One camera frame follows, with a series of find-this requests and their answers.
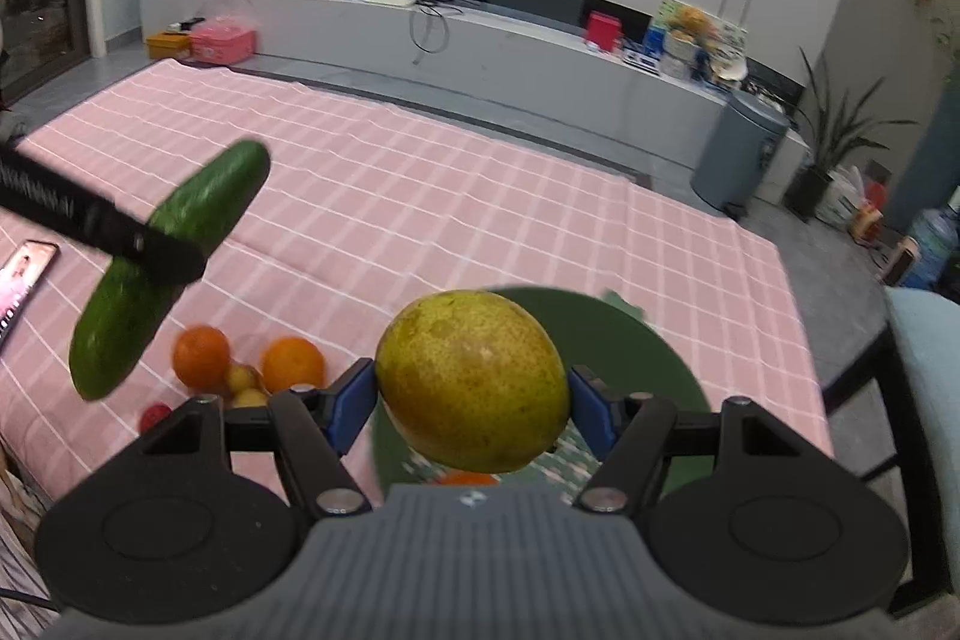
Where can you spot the green printed board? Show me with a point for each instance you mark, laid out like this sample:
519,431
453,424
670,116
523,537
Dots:
731,36

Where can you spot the red box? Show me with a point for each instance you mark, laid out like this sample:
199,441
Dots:
604,31

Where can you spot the orange paper bag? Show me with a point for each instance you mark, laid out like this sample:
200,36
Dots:
874,205

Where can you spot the yellow box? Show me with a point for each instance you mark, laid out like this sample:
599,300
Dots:
166,45

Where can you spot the smartphone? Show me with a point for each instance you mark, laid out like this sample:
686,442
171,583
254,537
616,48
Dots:
22,280

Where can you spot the pink storage box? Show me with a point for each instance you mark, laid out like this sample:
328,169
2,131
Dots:
221,44

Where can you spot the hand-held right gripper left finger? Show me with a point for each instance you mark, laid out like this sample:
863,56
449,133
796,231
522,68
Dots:
352,404

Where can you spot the blue water jug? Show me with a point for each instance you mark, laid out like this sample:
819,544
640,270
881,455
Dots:
934,242

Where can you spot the white marble tv console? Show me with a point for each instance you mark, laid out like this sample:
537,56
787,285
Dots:
525,55

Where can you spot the grey pedal bin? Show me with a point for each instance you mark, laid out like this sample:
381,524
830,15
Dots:
739,153

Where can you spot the long-leaved potted plant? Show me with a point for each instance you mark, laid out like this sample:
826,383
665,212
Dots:
832,130

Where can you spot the green colander bowl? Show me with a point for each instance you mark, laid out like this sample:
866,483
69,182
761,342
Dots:
645,355

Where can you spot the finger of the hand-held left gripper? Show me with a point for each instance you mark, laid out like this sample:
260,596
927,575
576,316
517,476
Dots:
161,254

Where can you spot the blue cushioned bench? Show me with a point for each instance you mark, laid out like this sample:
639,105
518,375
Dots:
930,347

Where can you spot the small red fruit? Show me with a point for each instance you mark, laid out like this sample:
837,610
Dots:
156,416

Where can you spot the small yellow fruit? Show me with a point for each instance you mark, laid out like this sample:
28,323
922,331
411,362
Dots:
240,377
249,398

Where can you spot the yellow-green pomelo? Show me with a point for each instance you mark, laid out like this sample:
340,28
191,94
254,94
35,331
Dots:
472,377

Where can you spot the brown teddy bear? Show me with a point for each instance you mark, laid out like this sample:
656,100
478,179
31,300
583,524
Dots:
694,21

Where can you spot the white plastic bag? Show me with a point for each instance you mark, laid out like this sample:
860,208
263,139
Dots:
840,197

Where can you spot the orange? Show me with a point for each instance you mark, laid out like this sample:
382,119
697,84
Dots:
291,364
469,479
201,355

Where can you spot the pink checked tablecloth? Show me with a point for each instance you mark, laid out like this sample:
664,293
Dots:
450,197

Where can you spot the green cucumber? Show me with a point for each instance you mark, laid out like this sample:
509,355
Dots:
217,190

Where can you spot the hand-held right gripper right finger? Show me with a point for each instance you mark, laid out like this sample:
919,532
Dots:
592,411

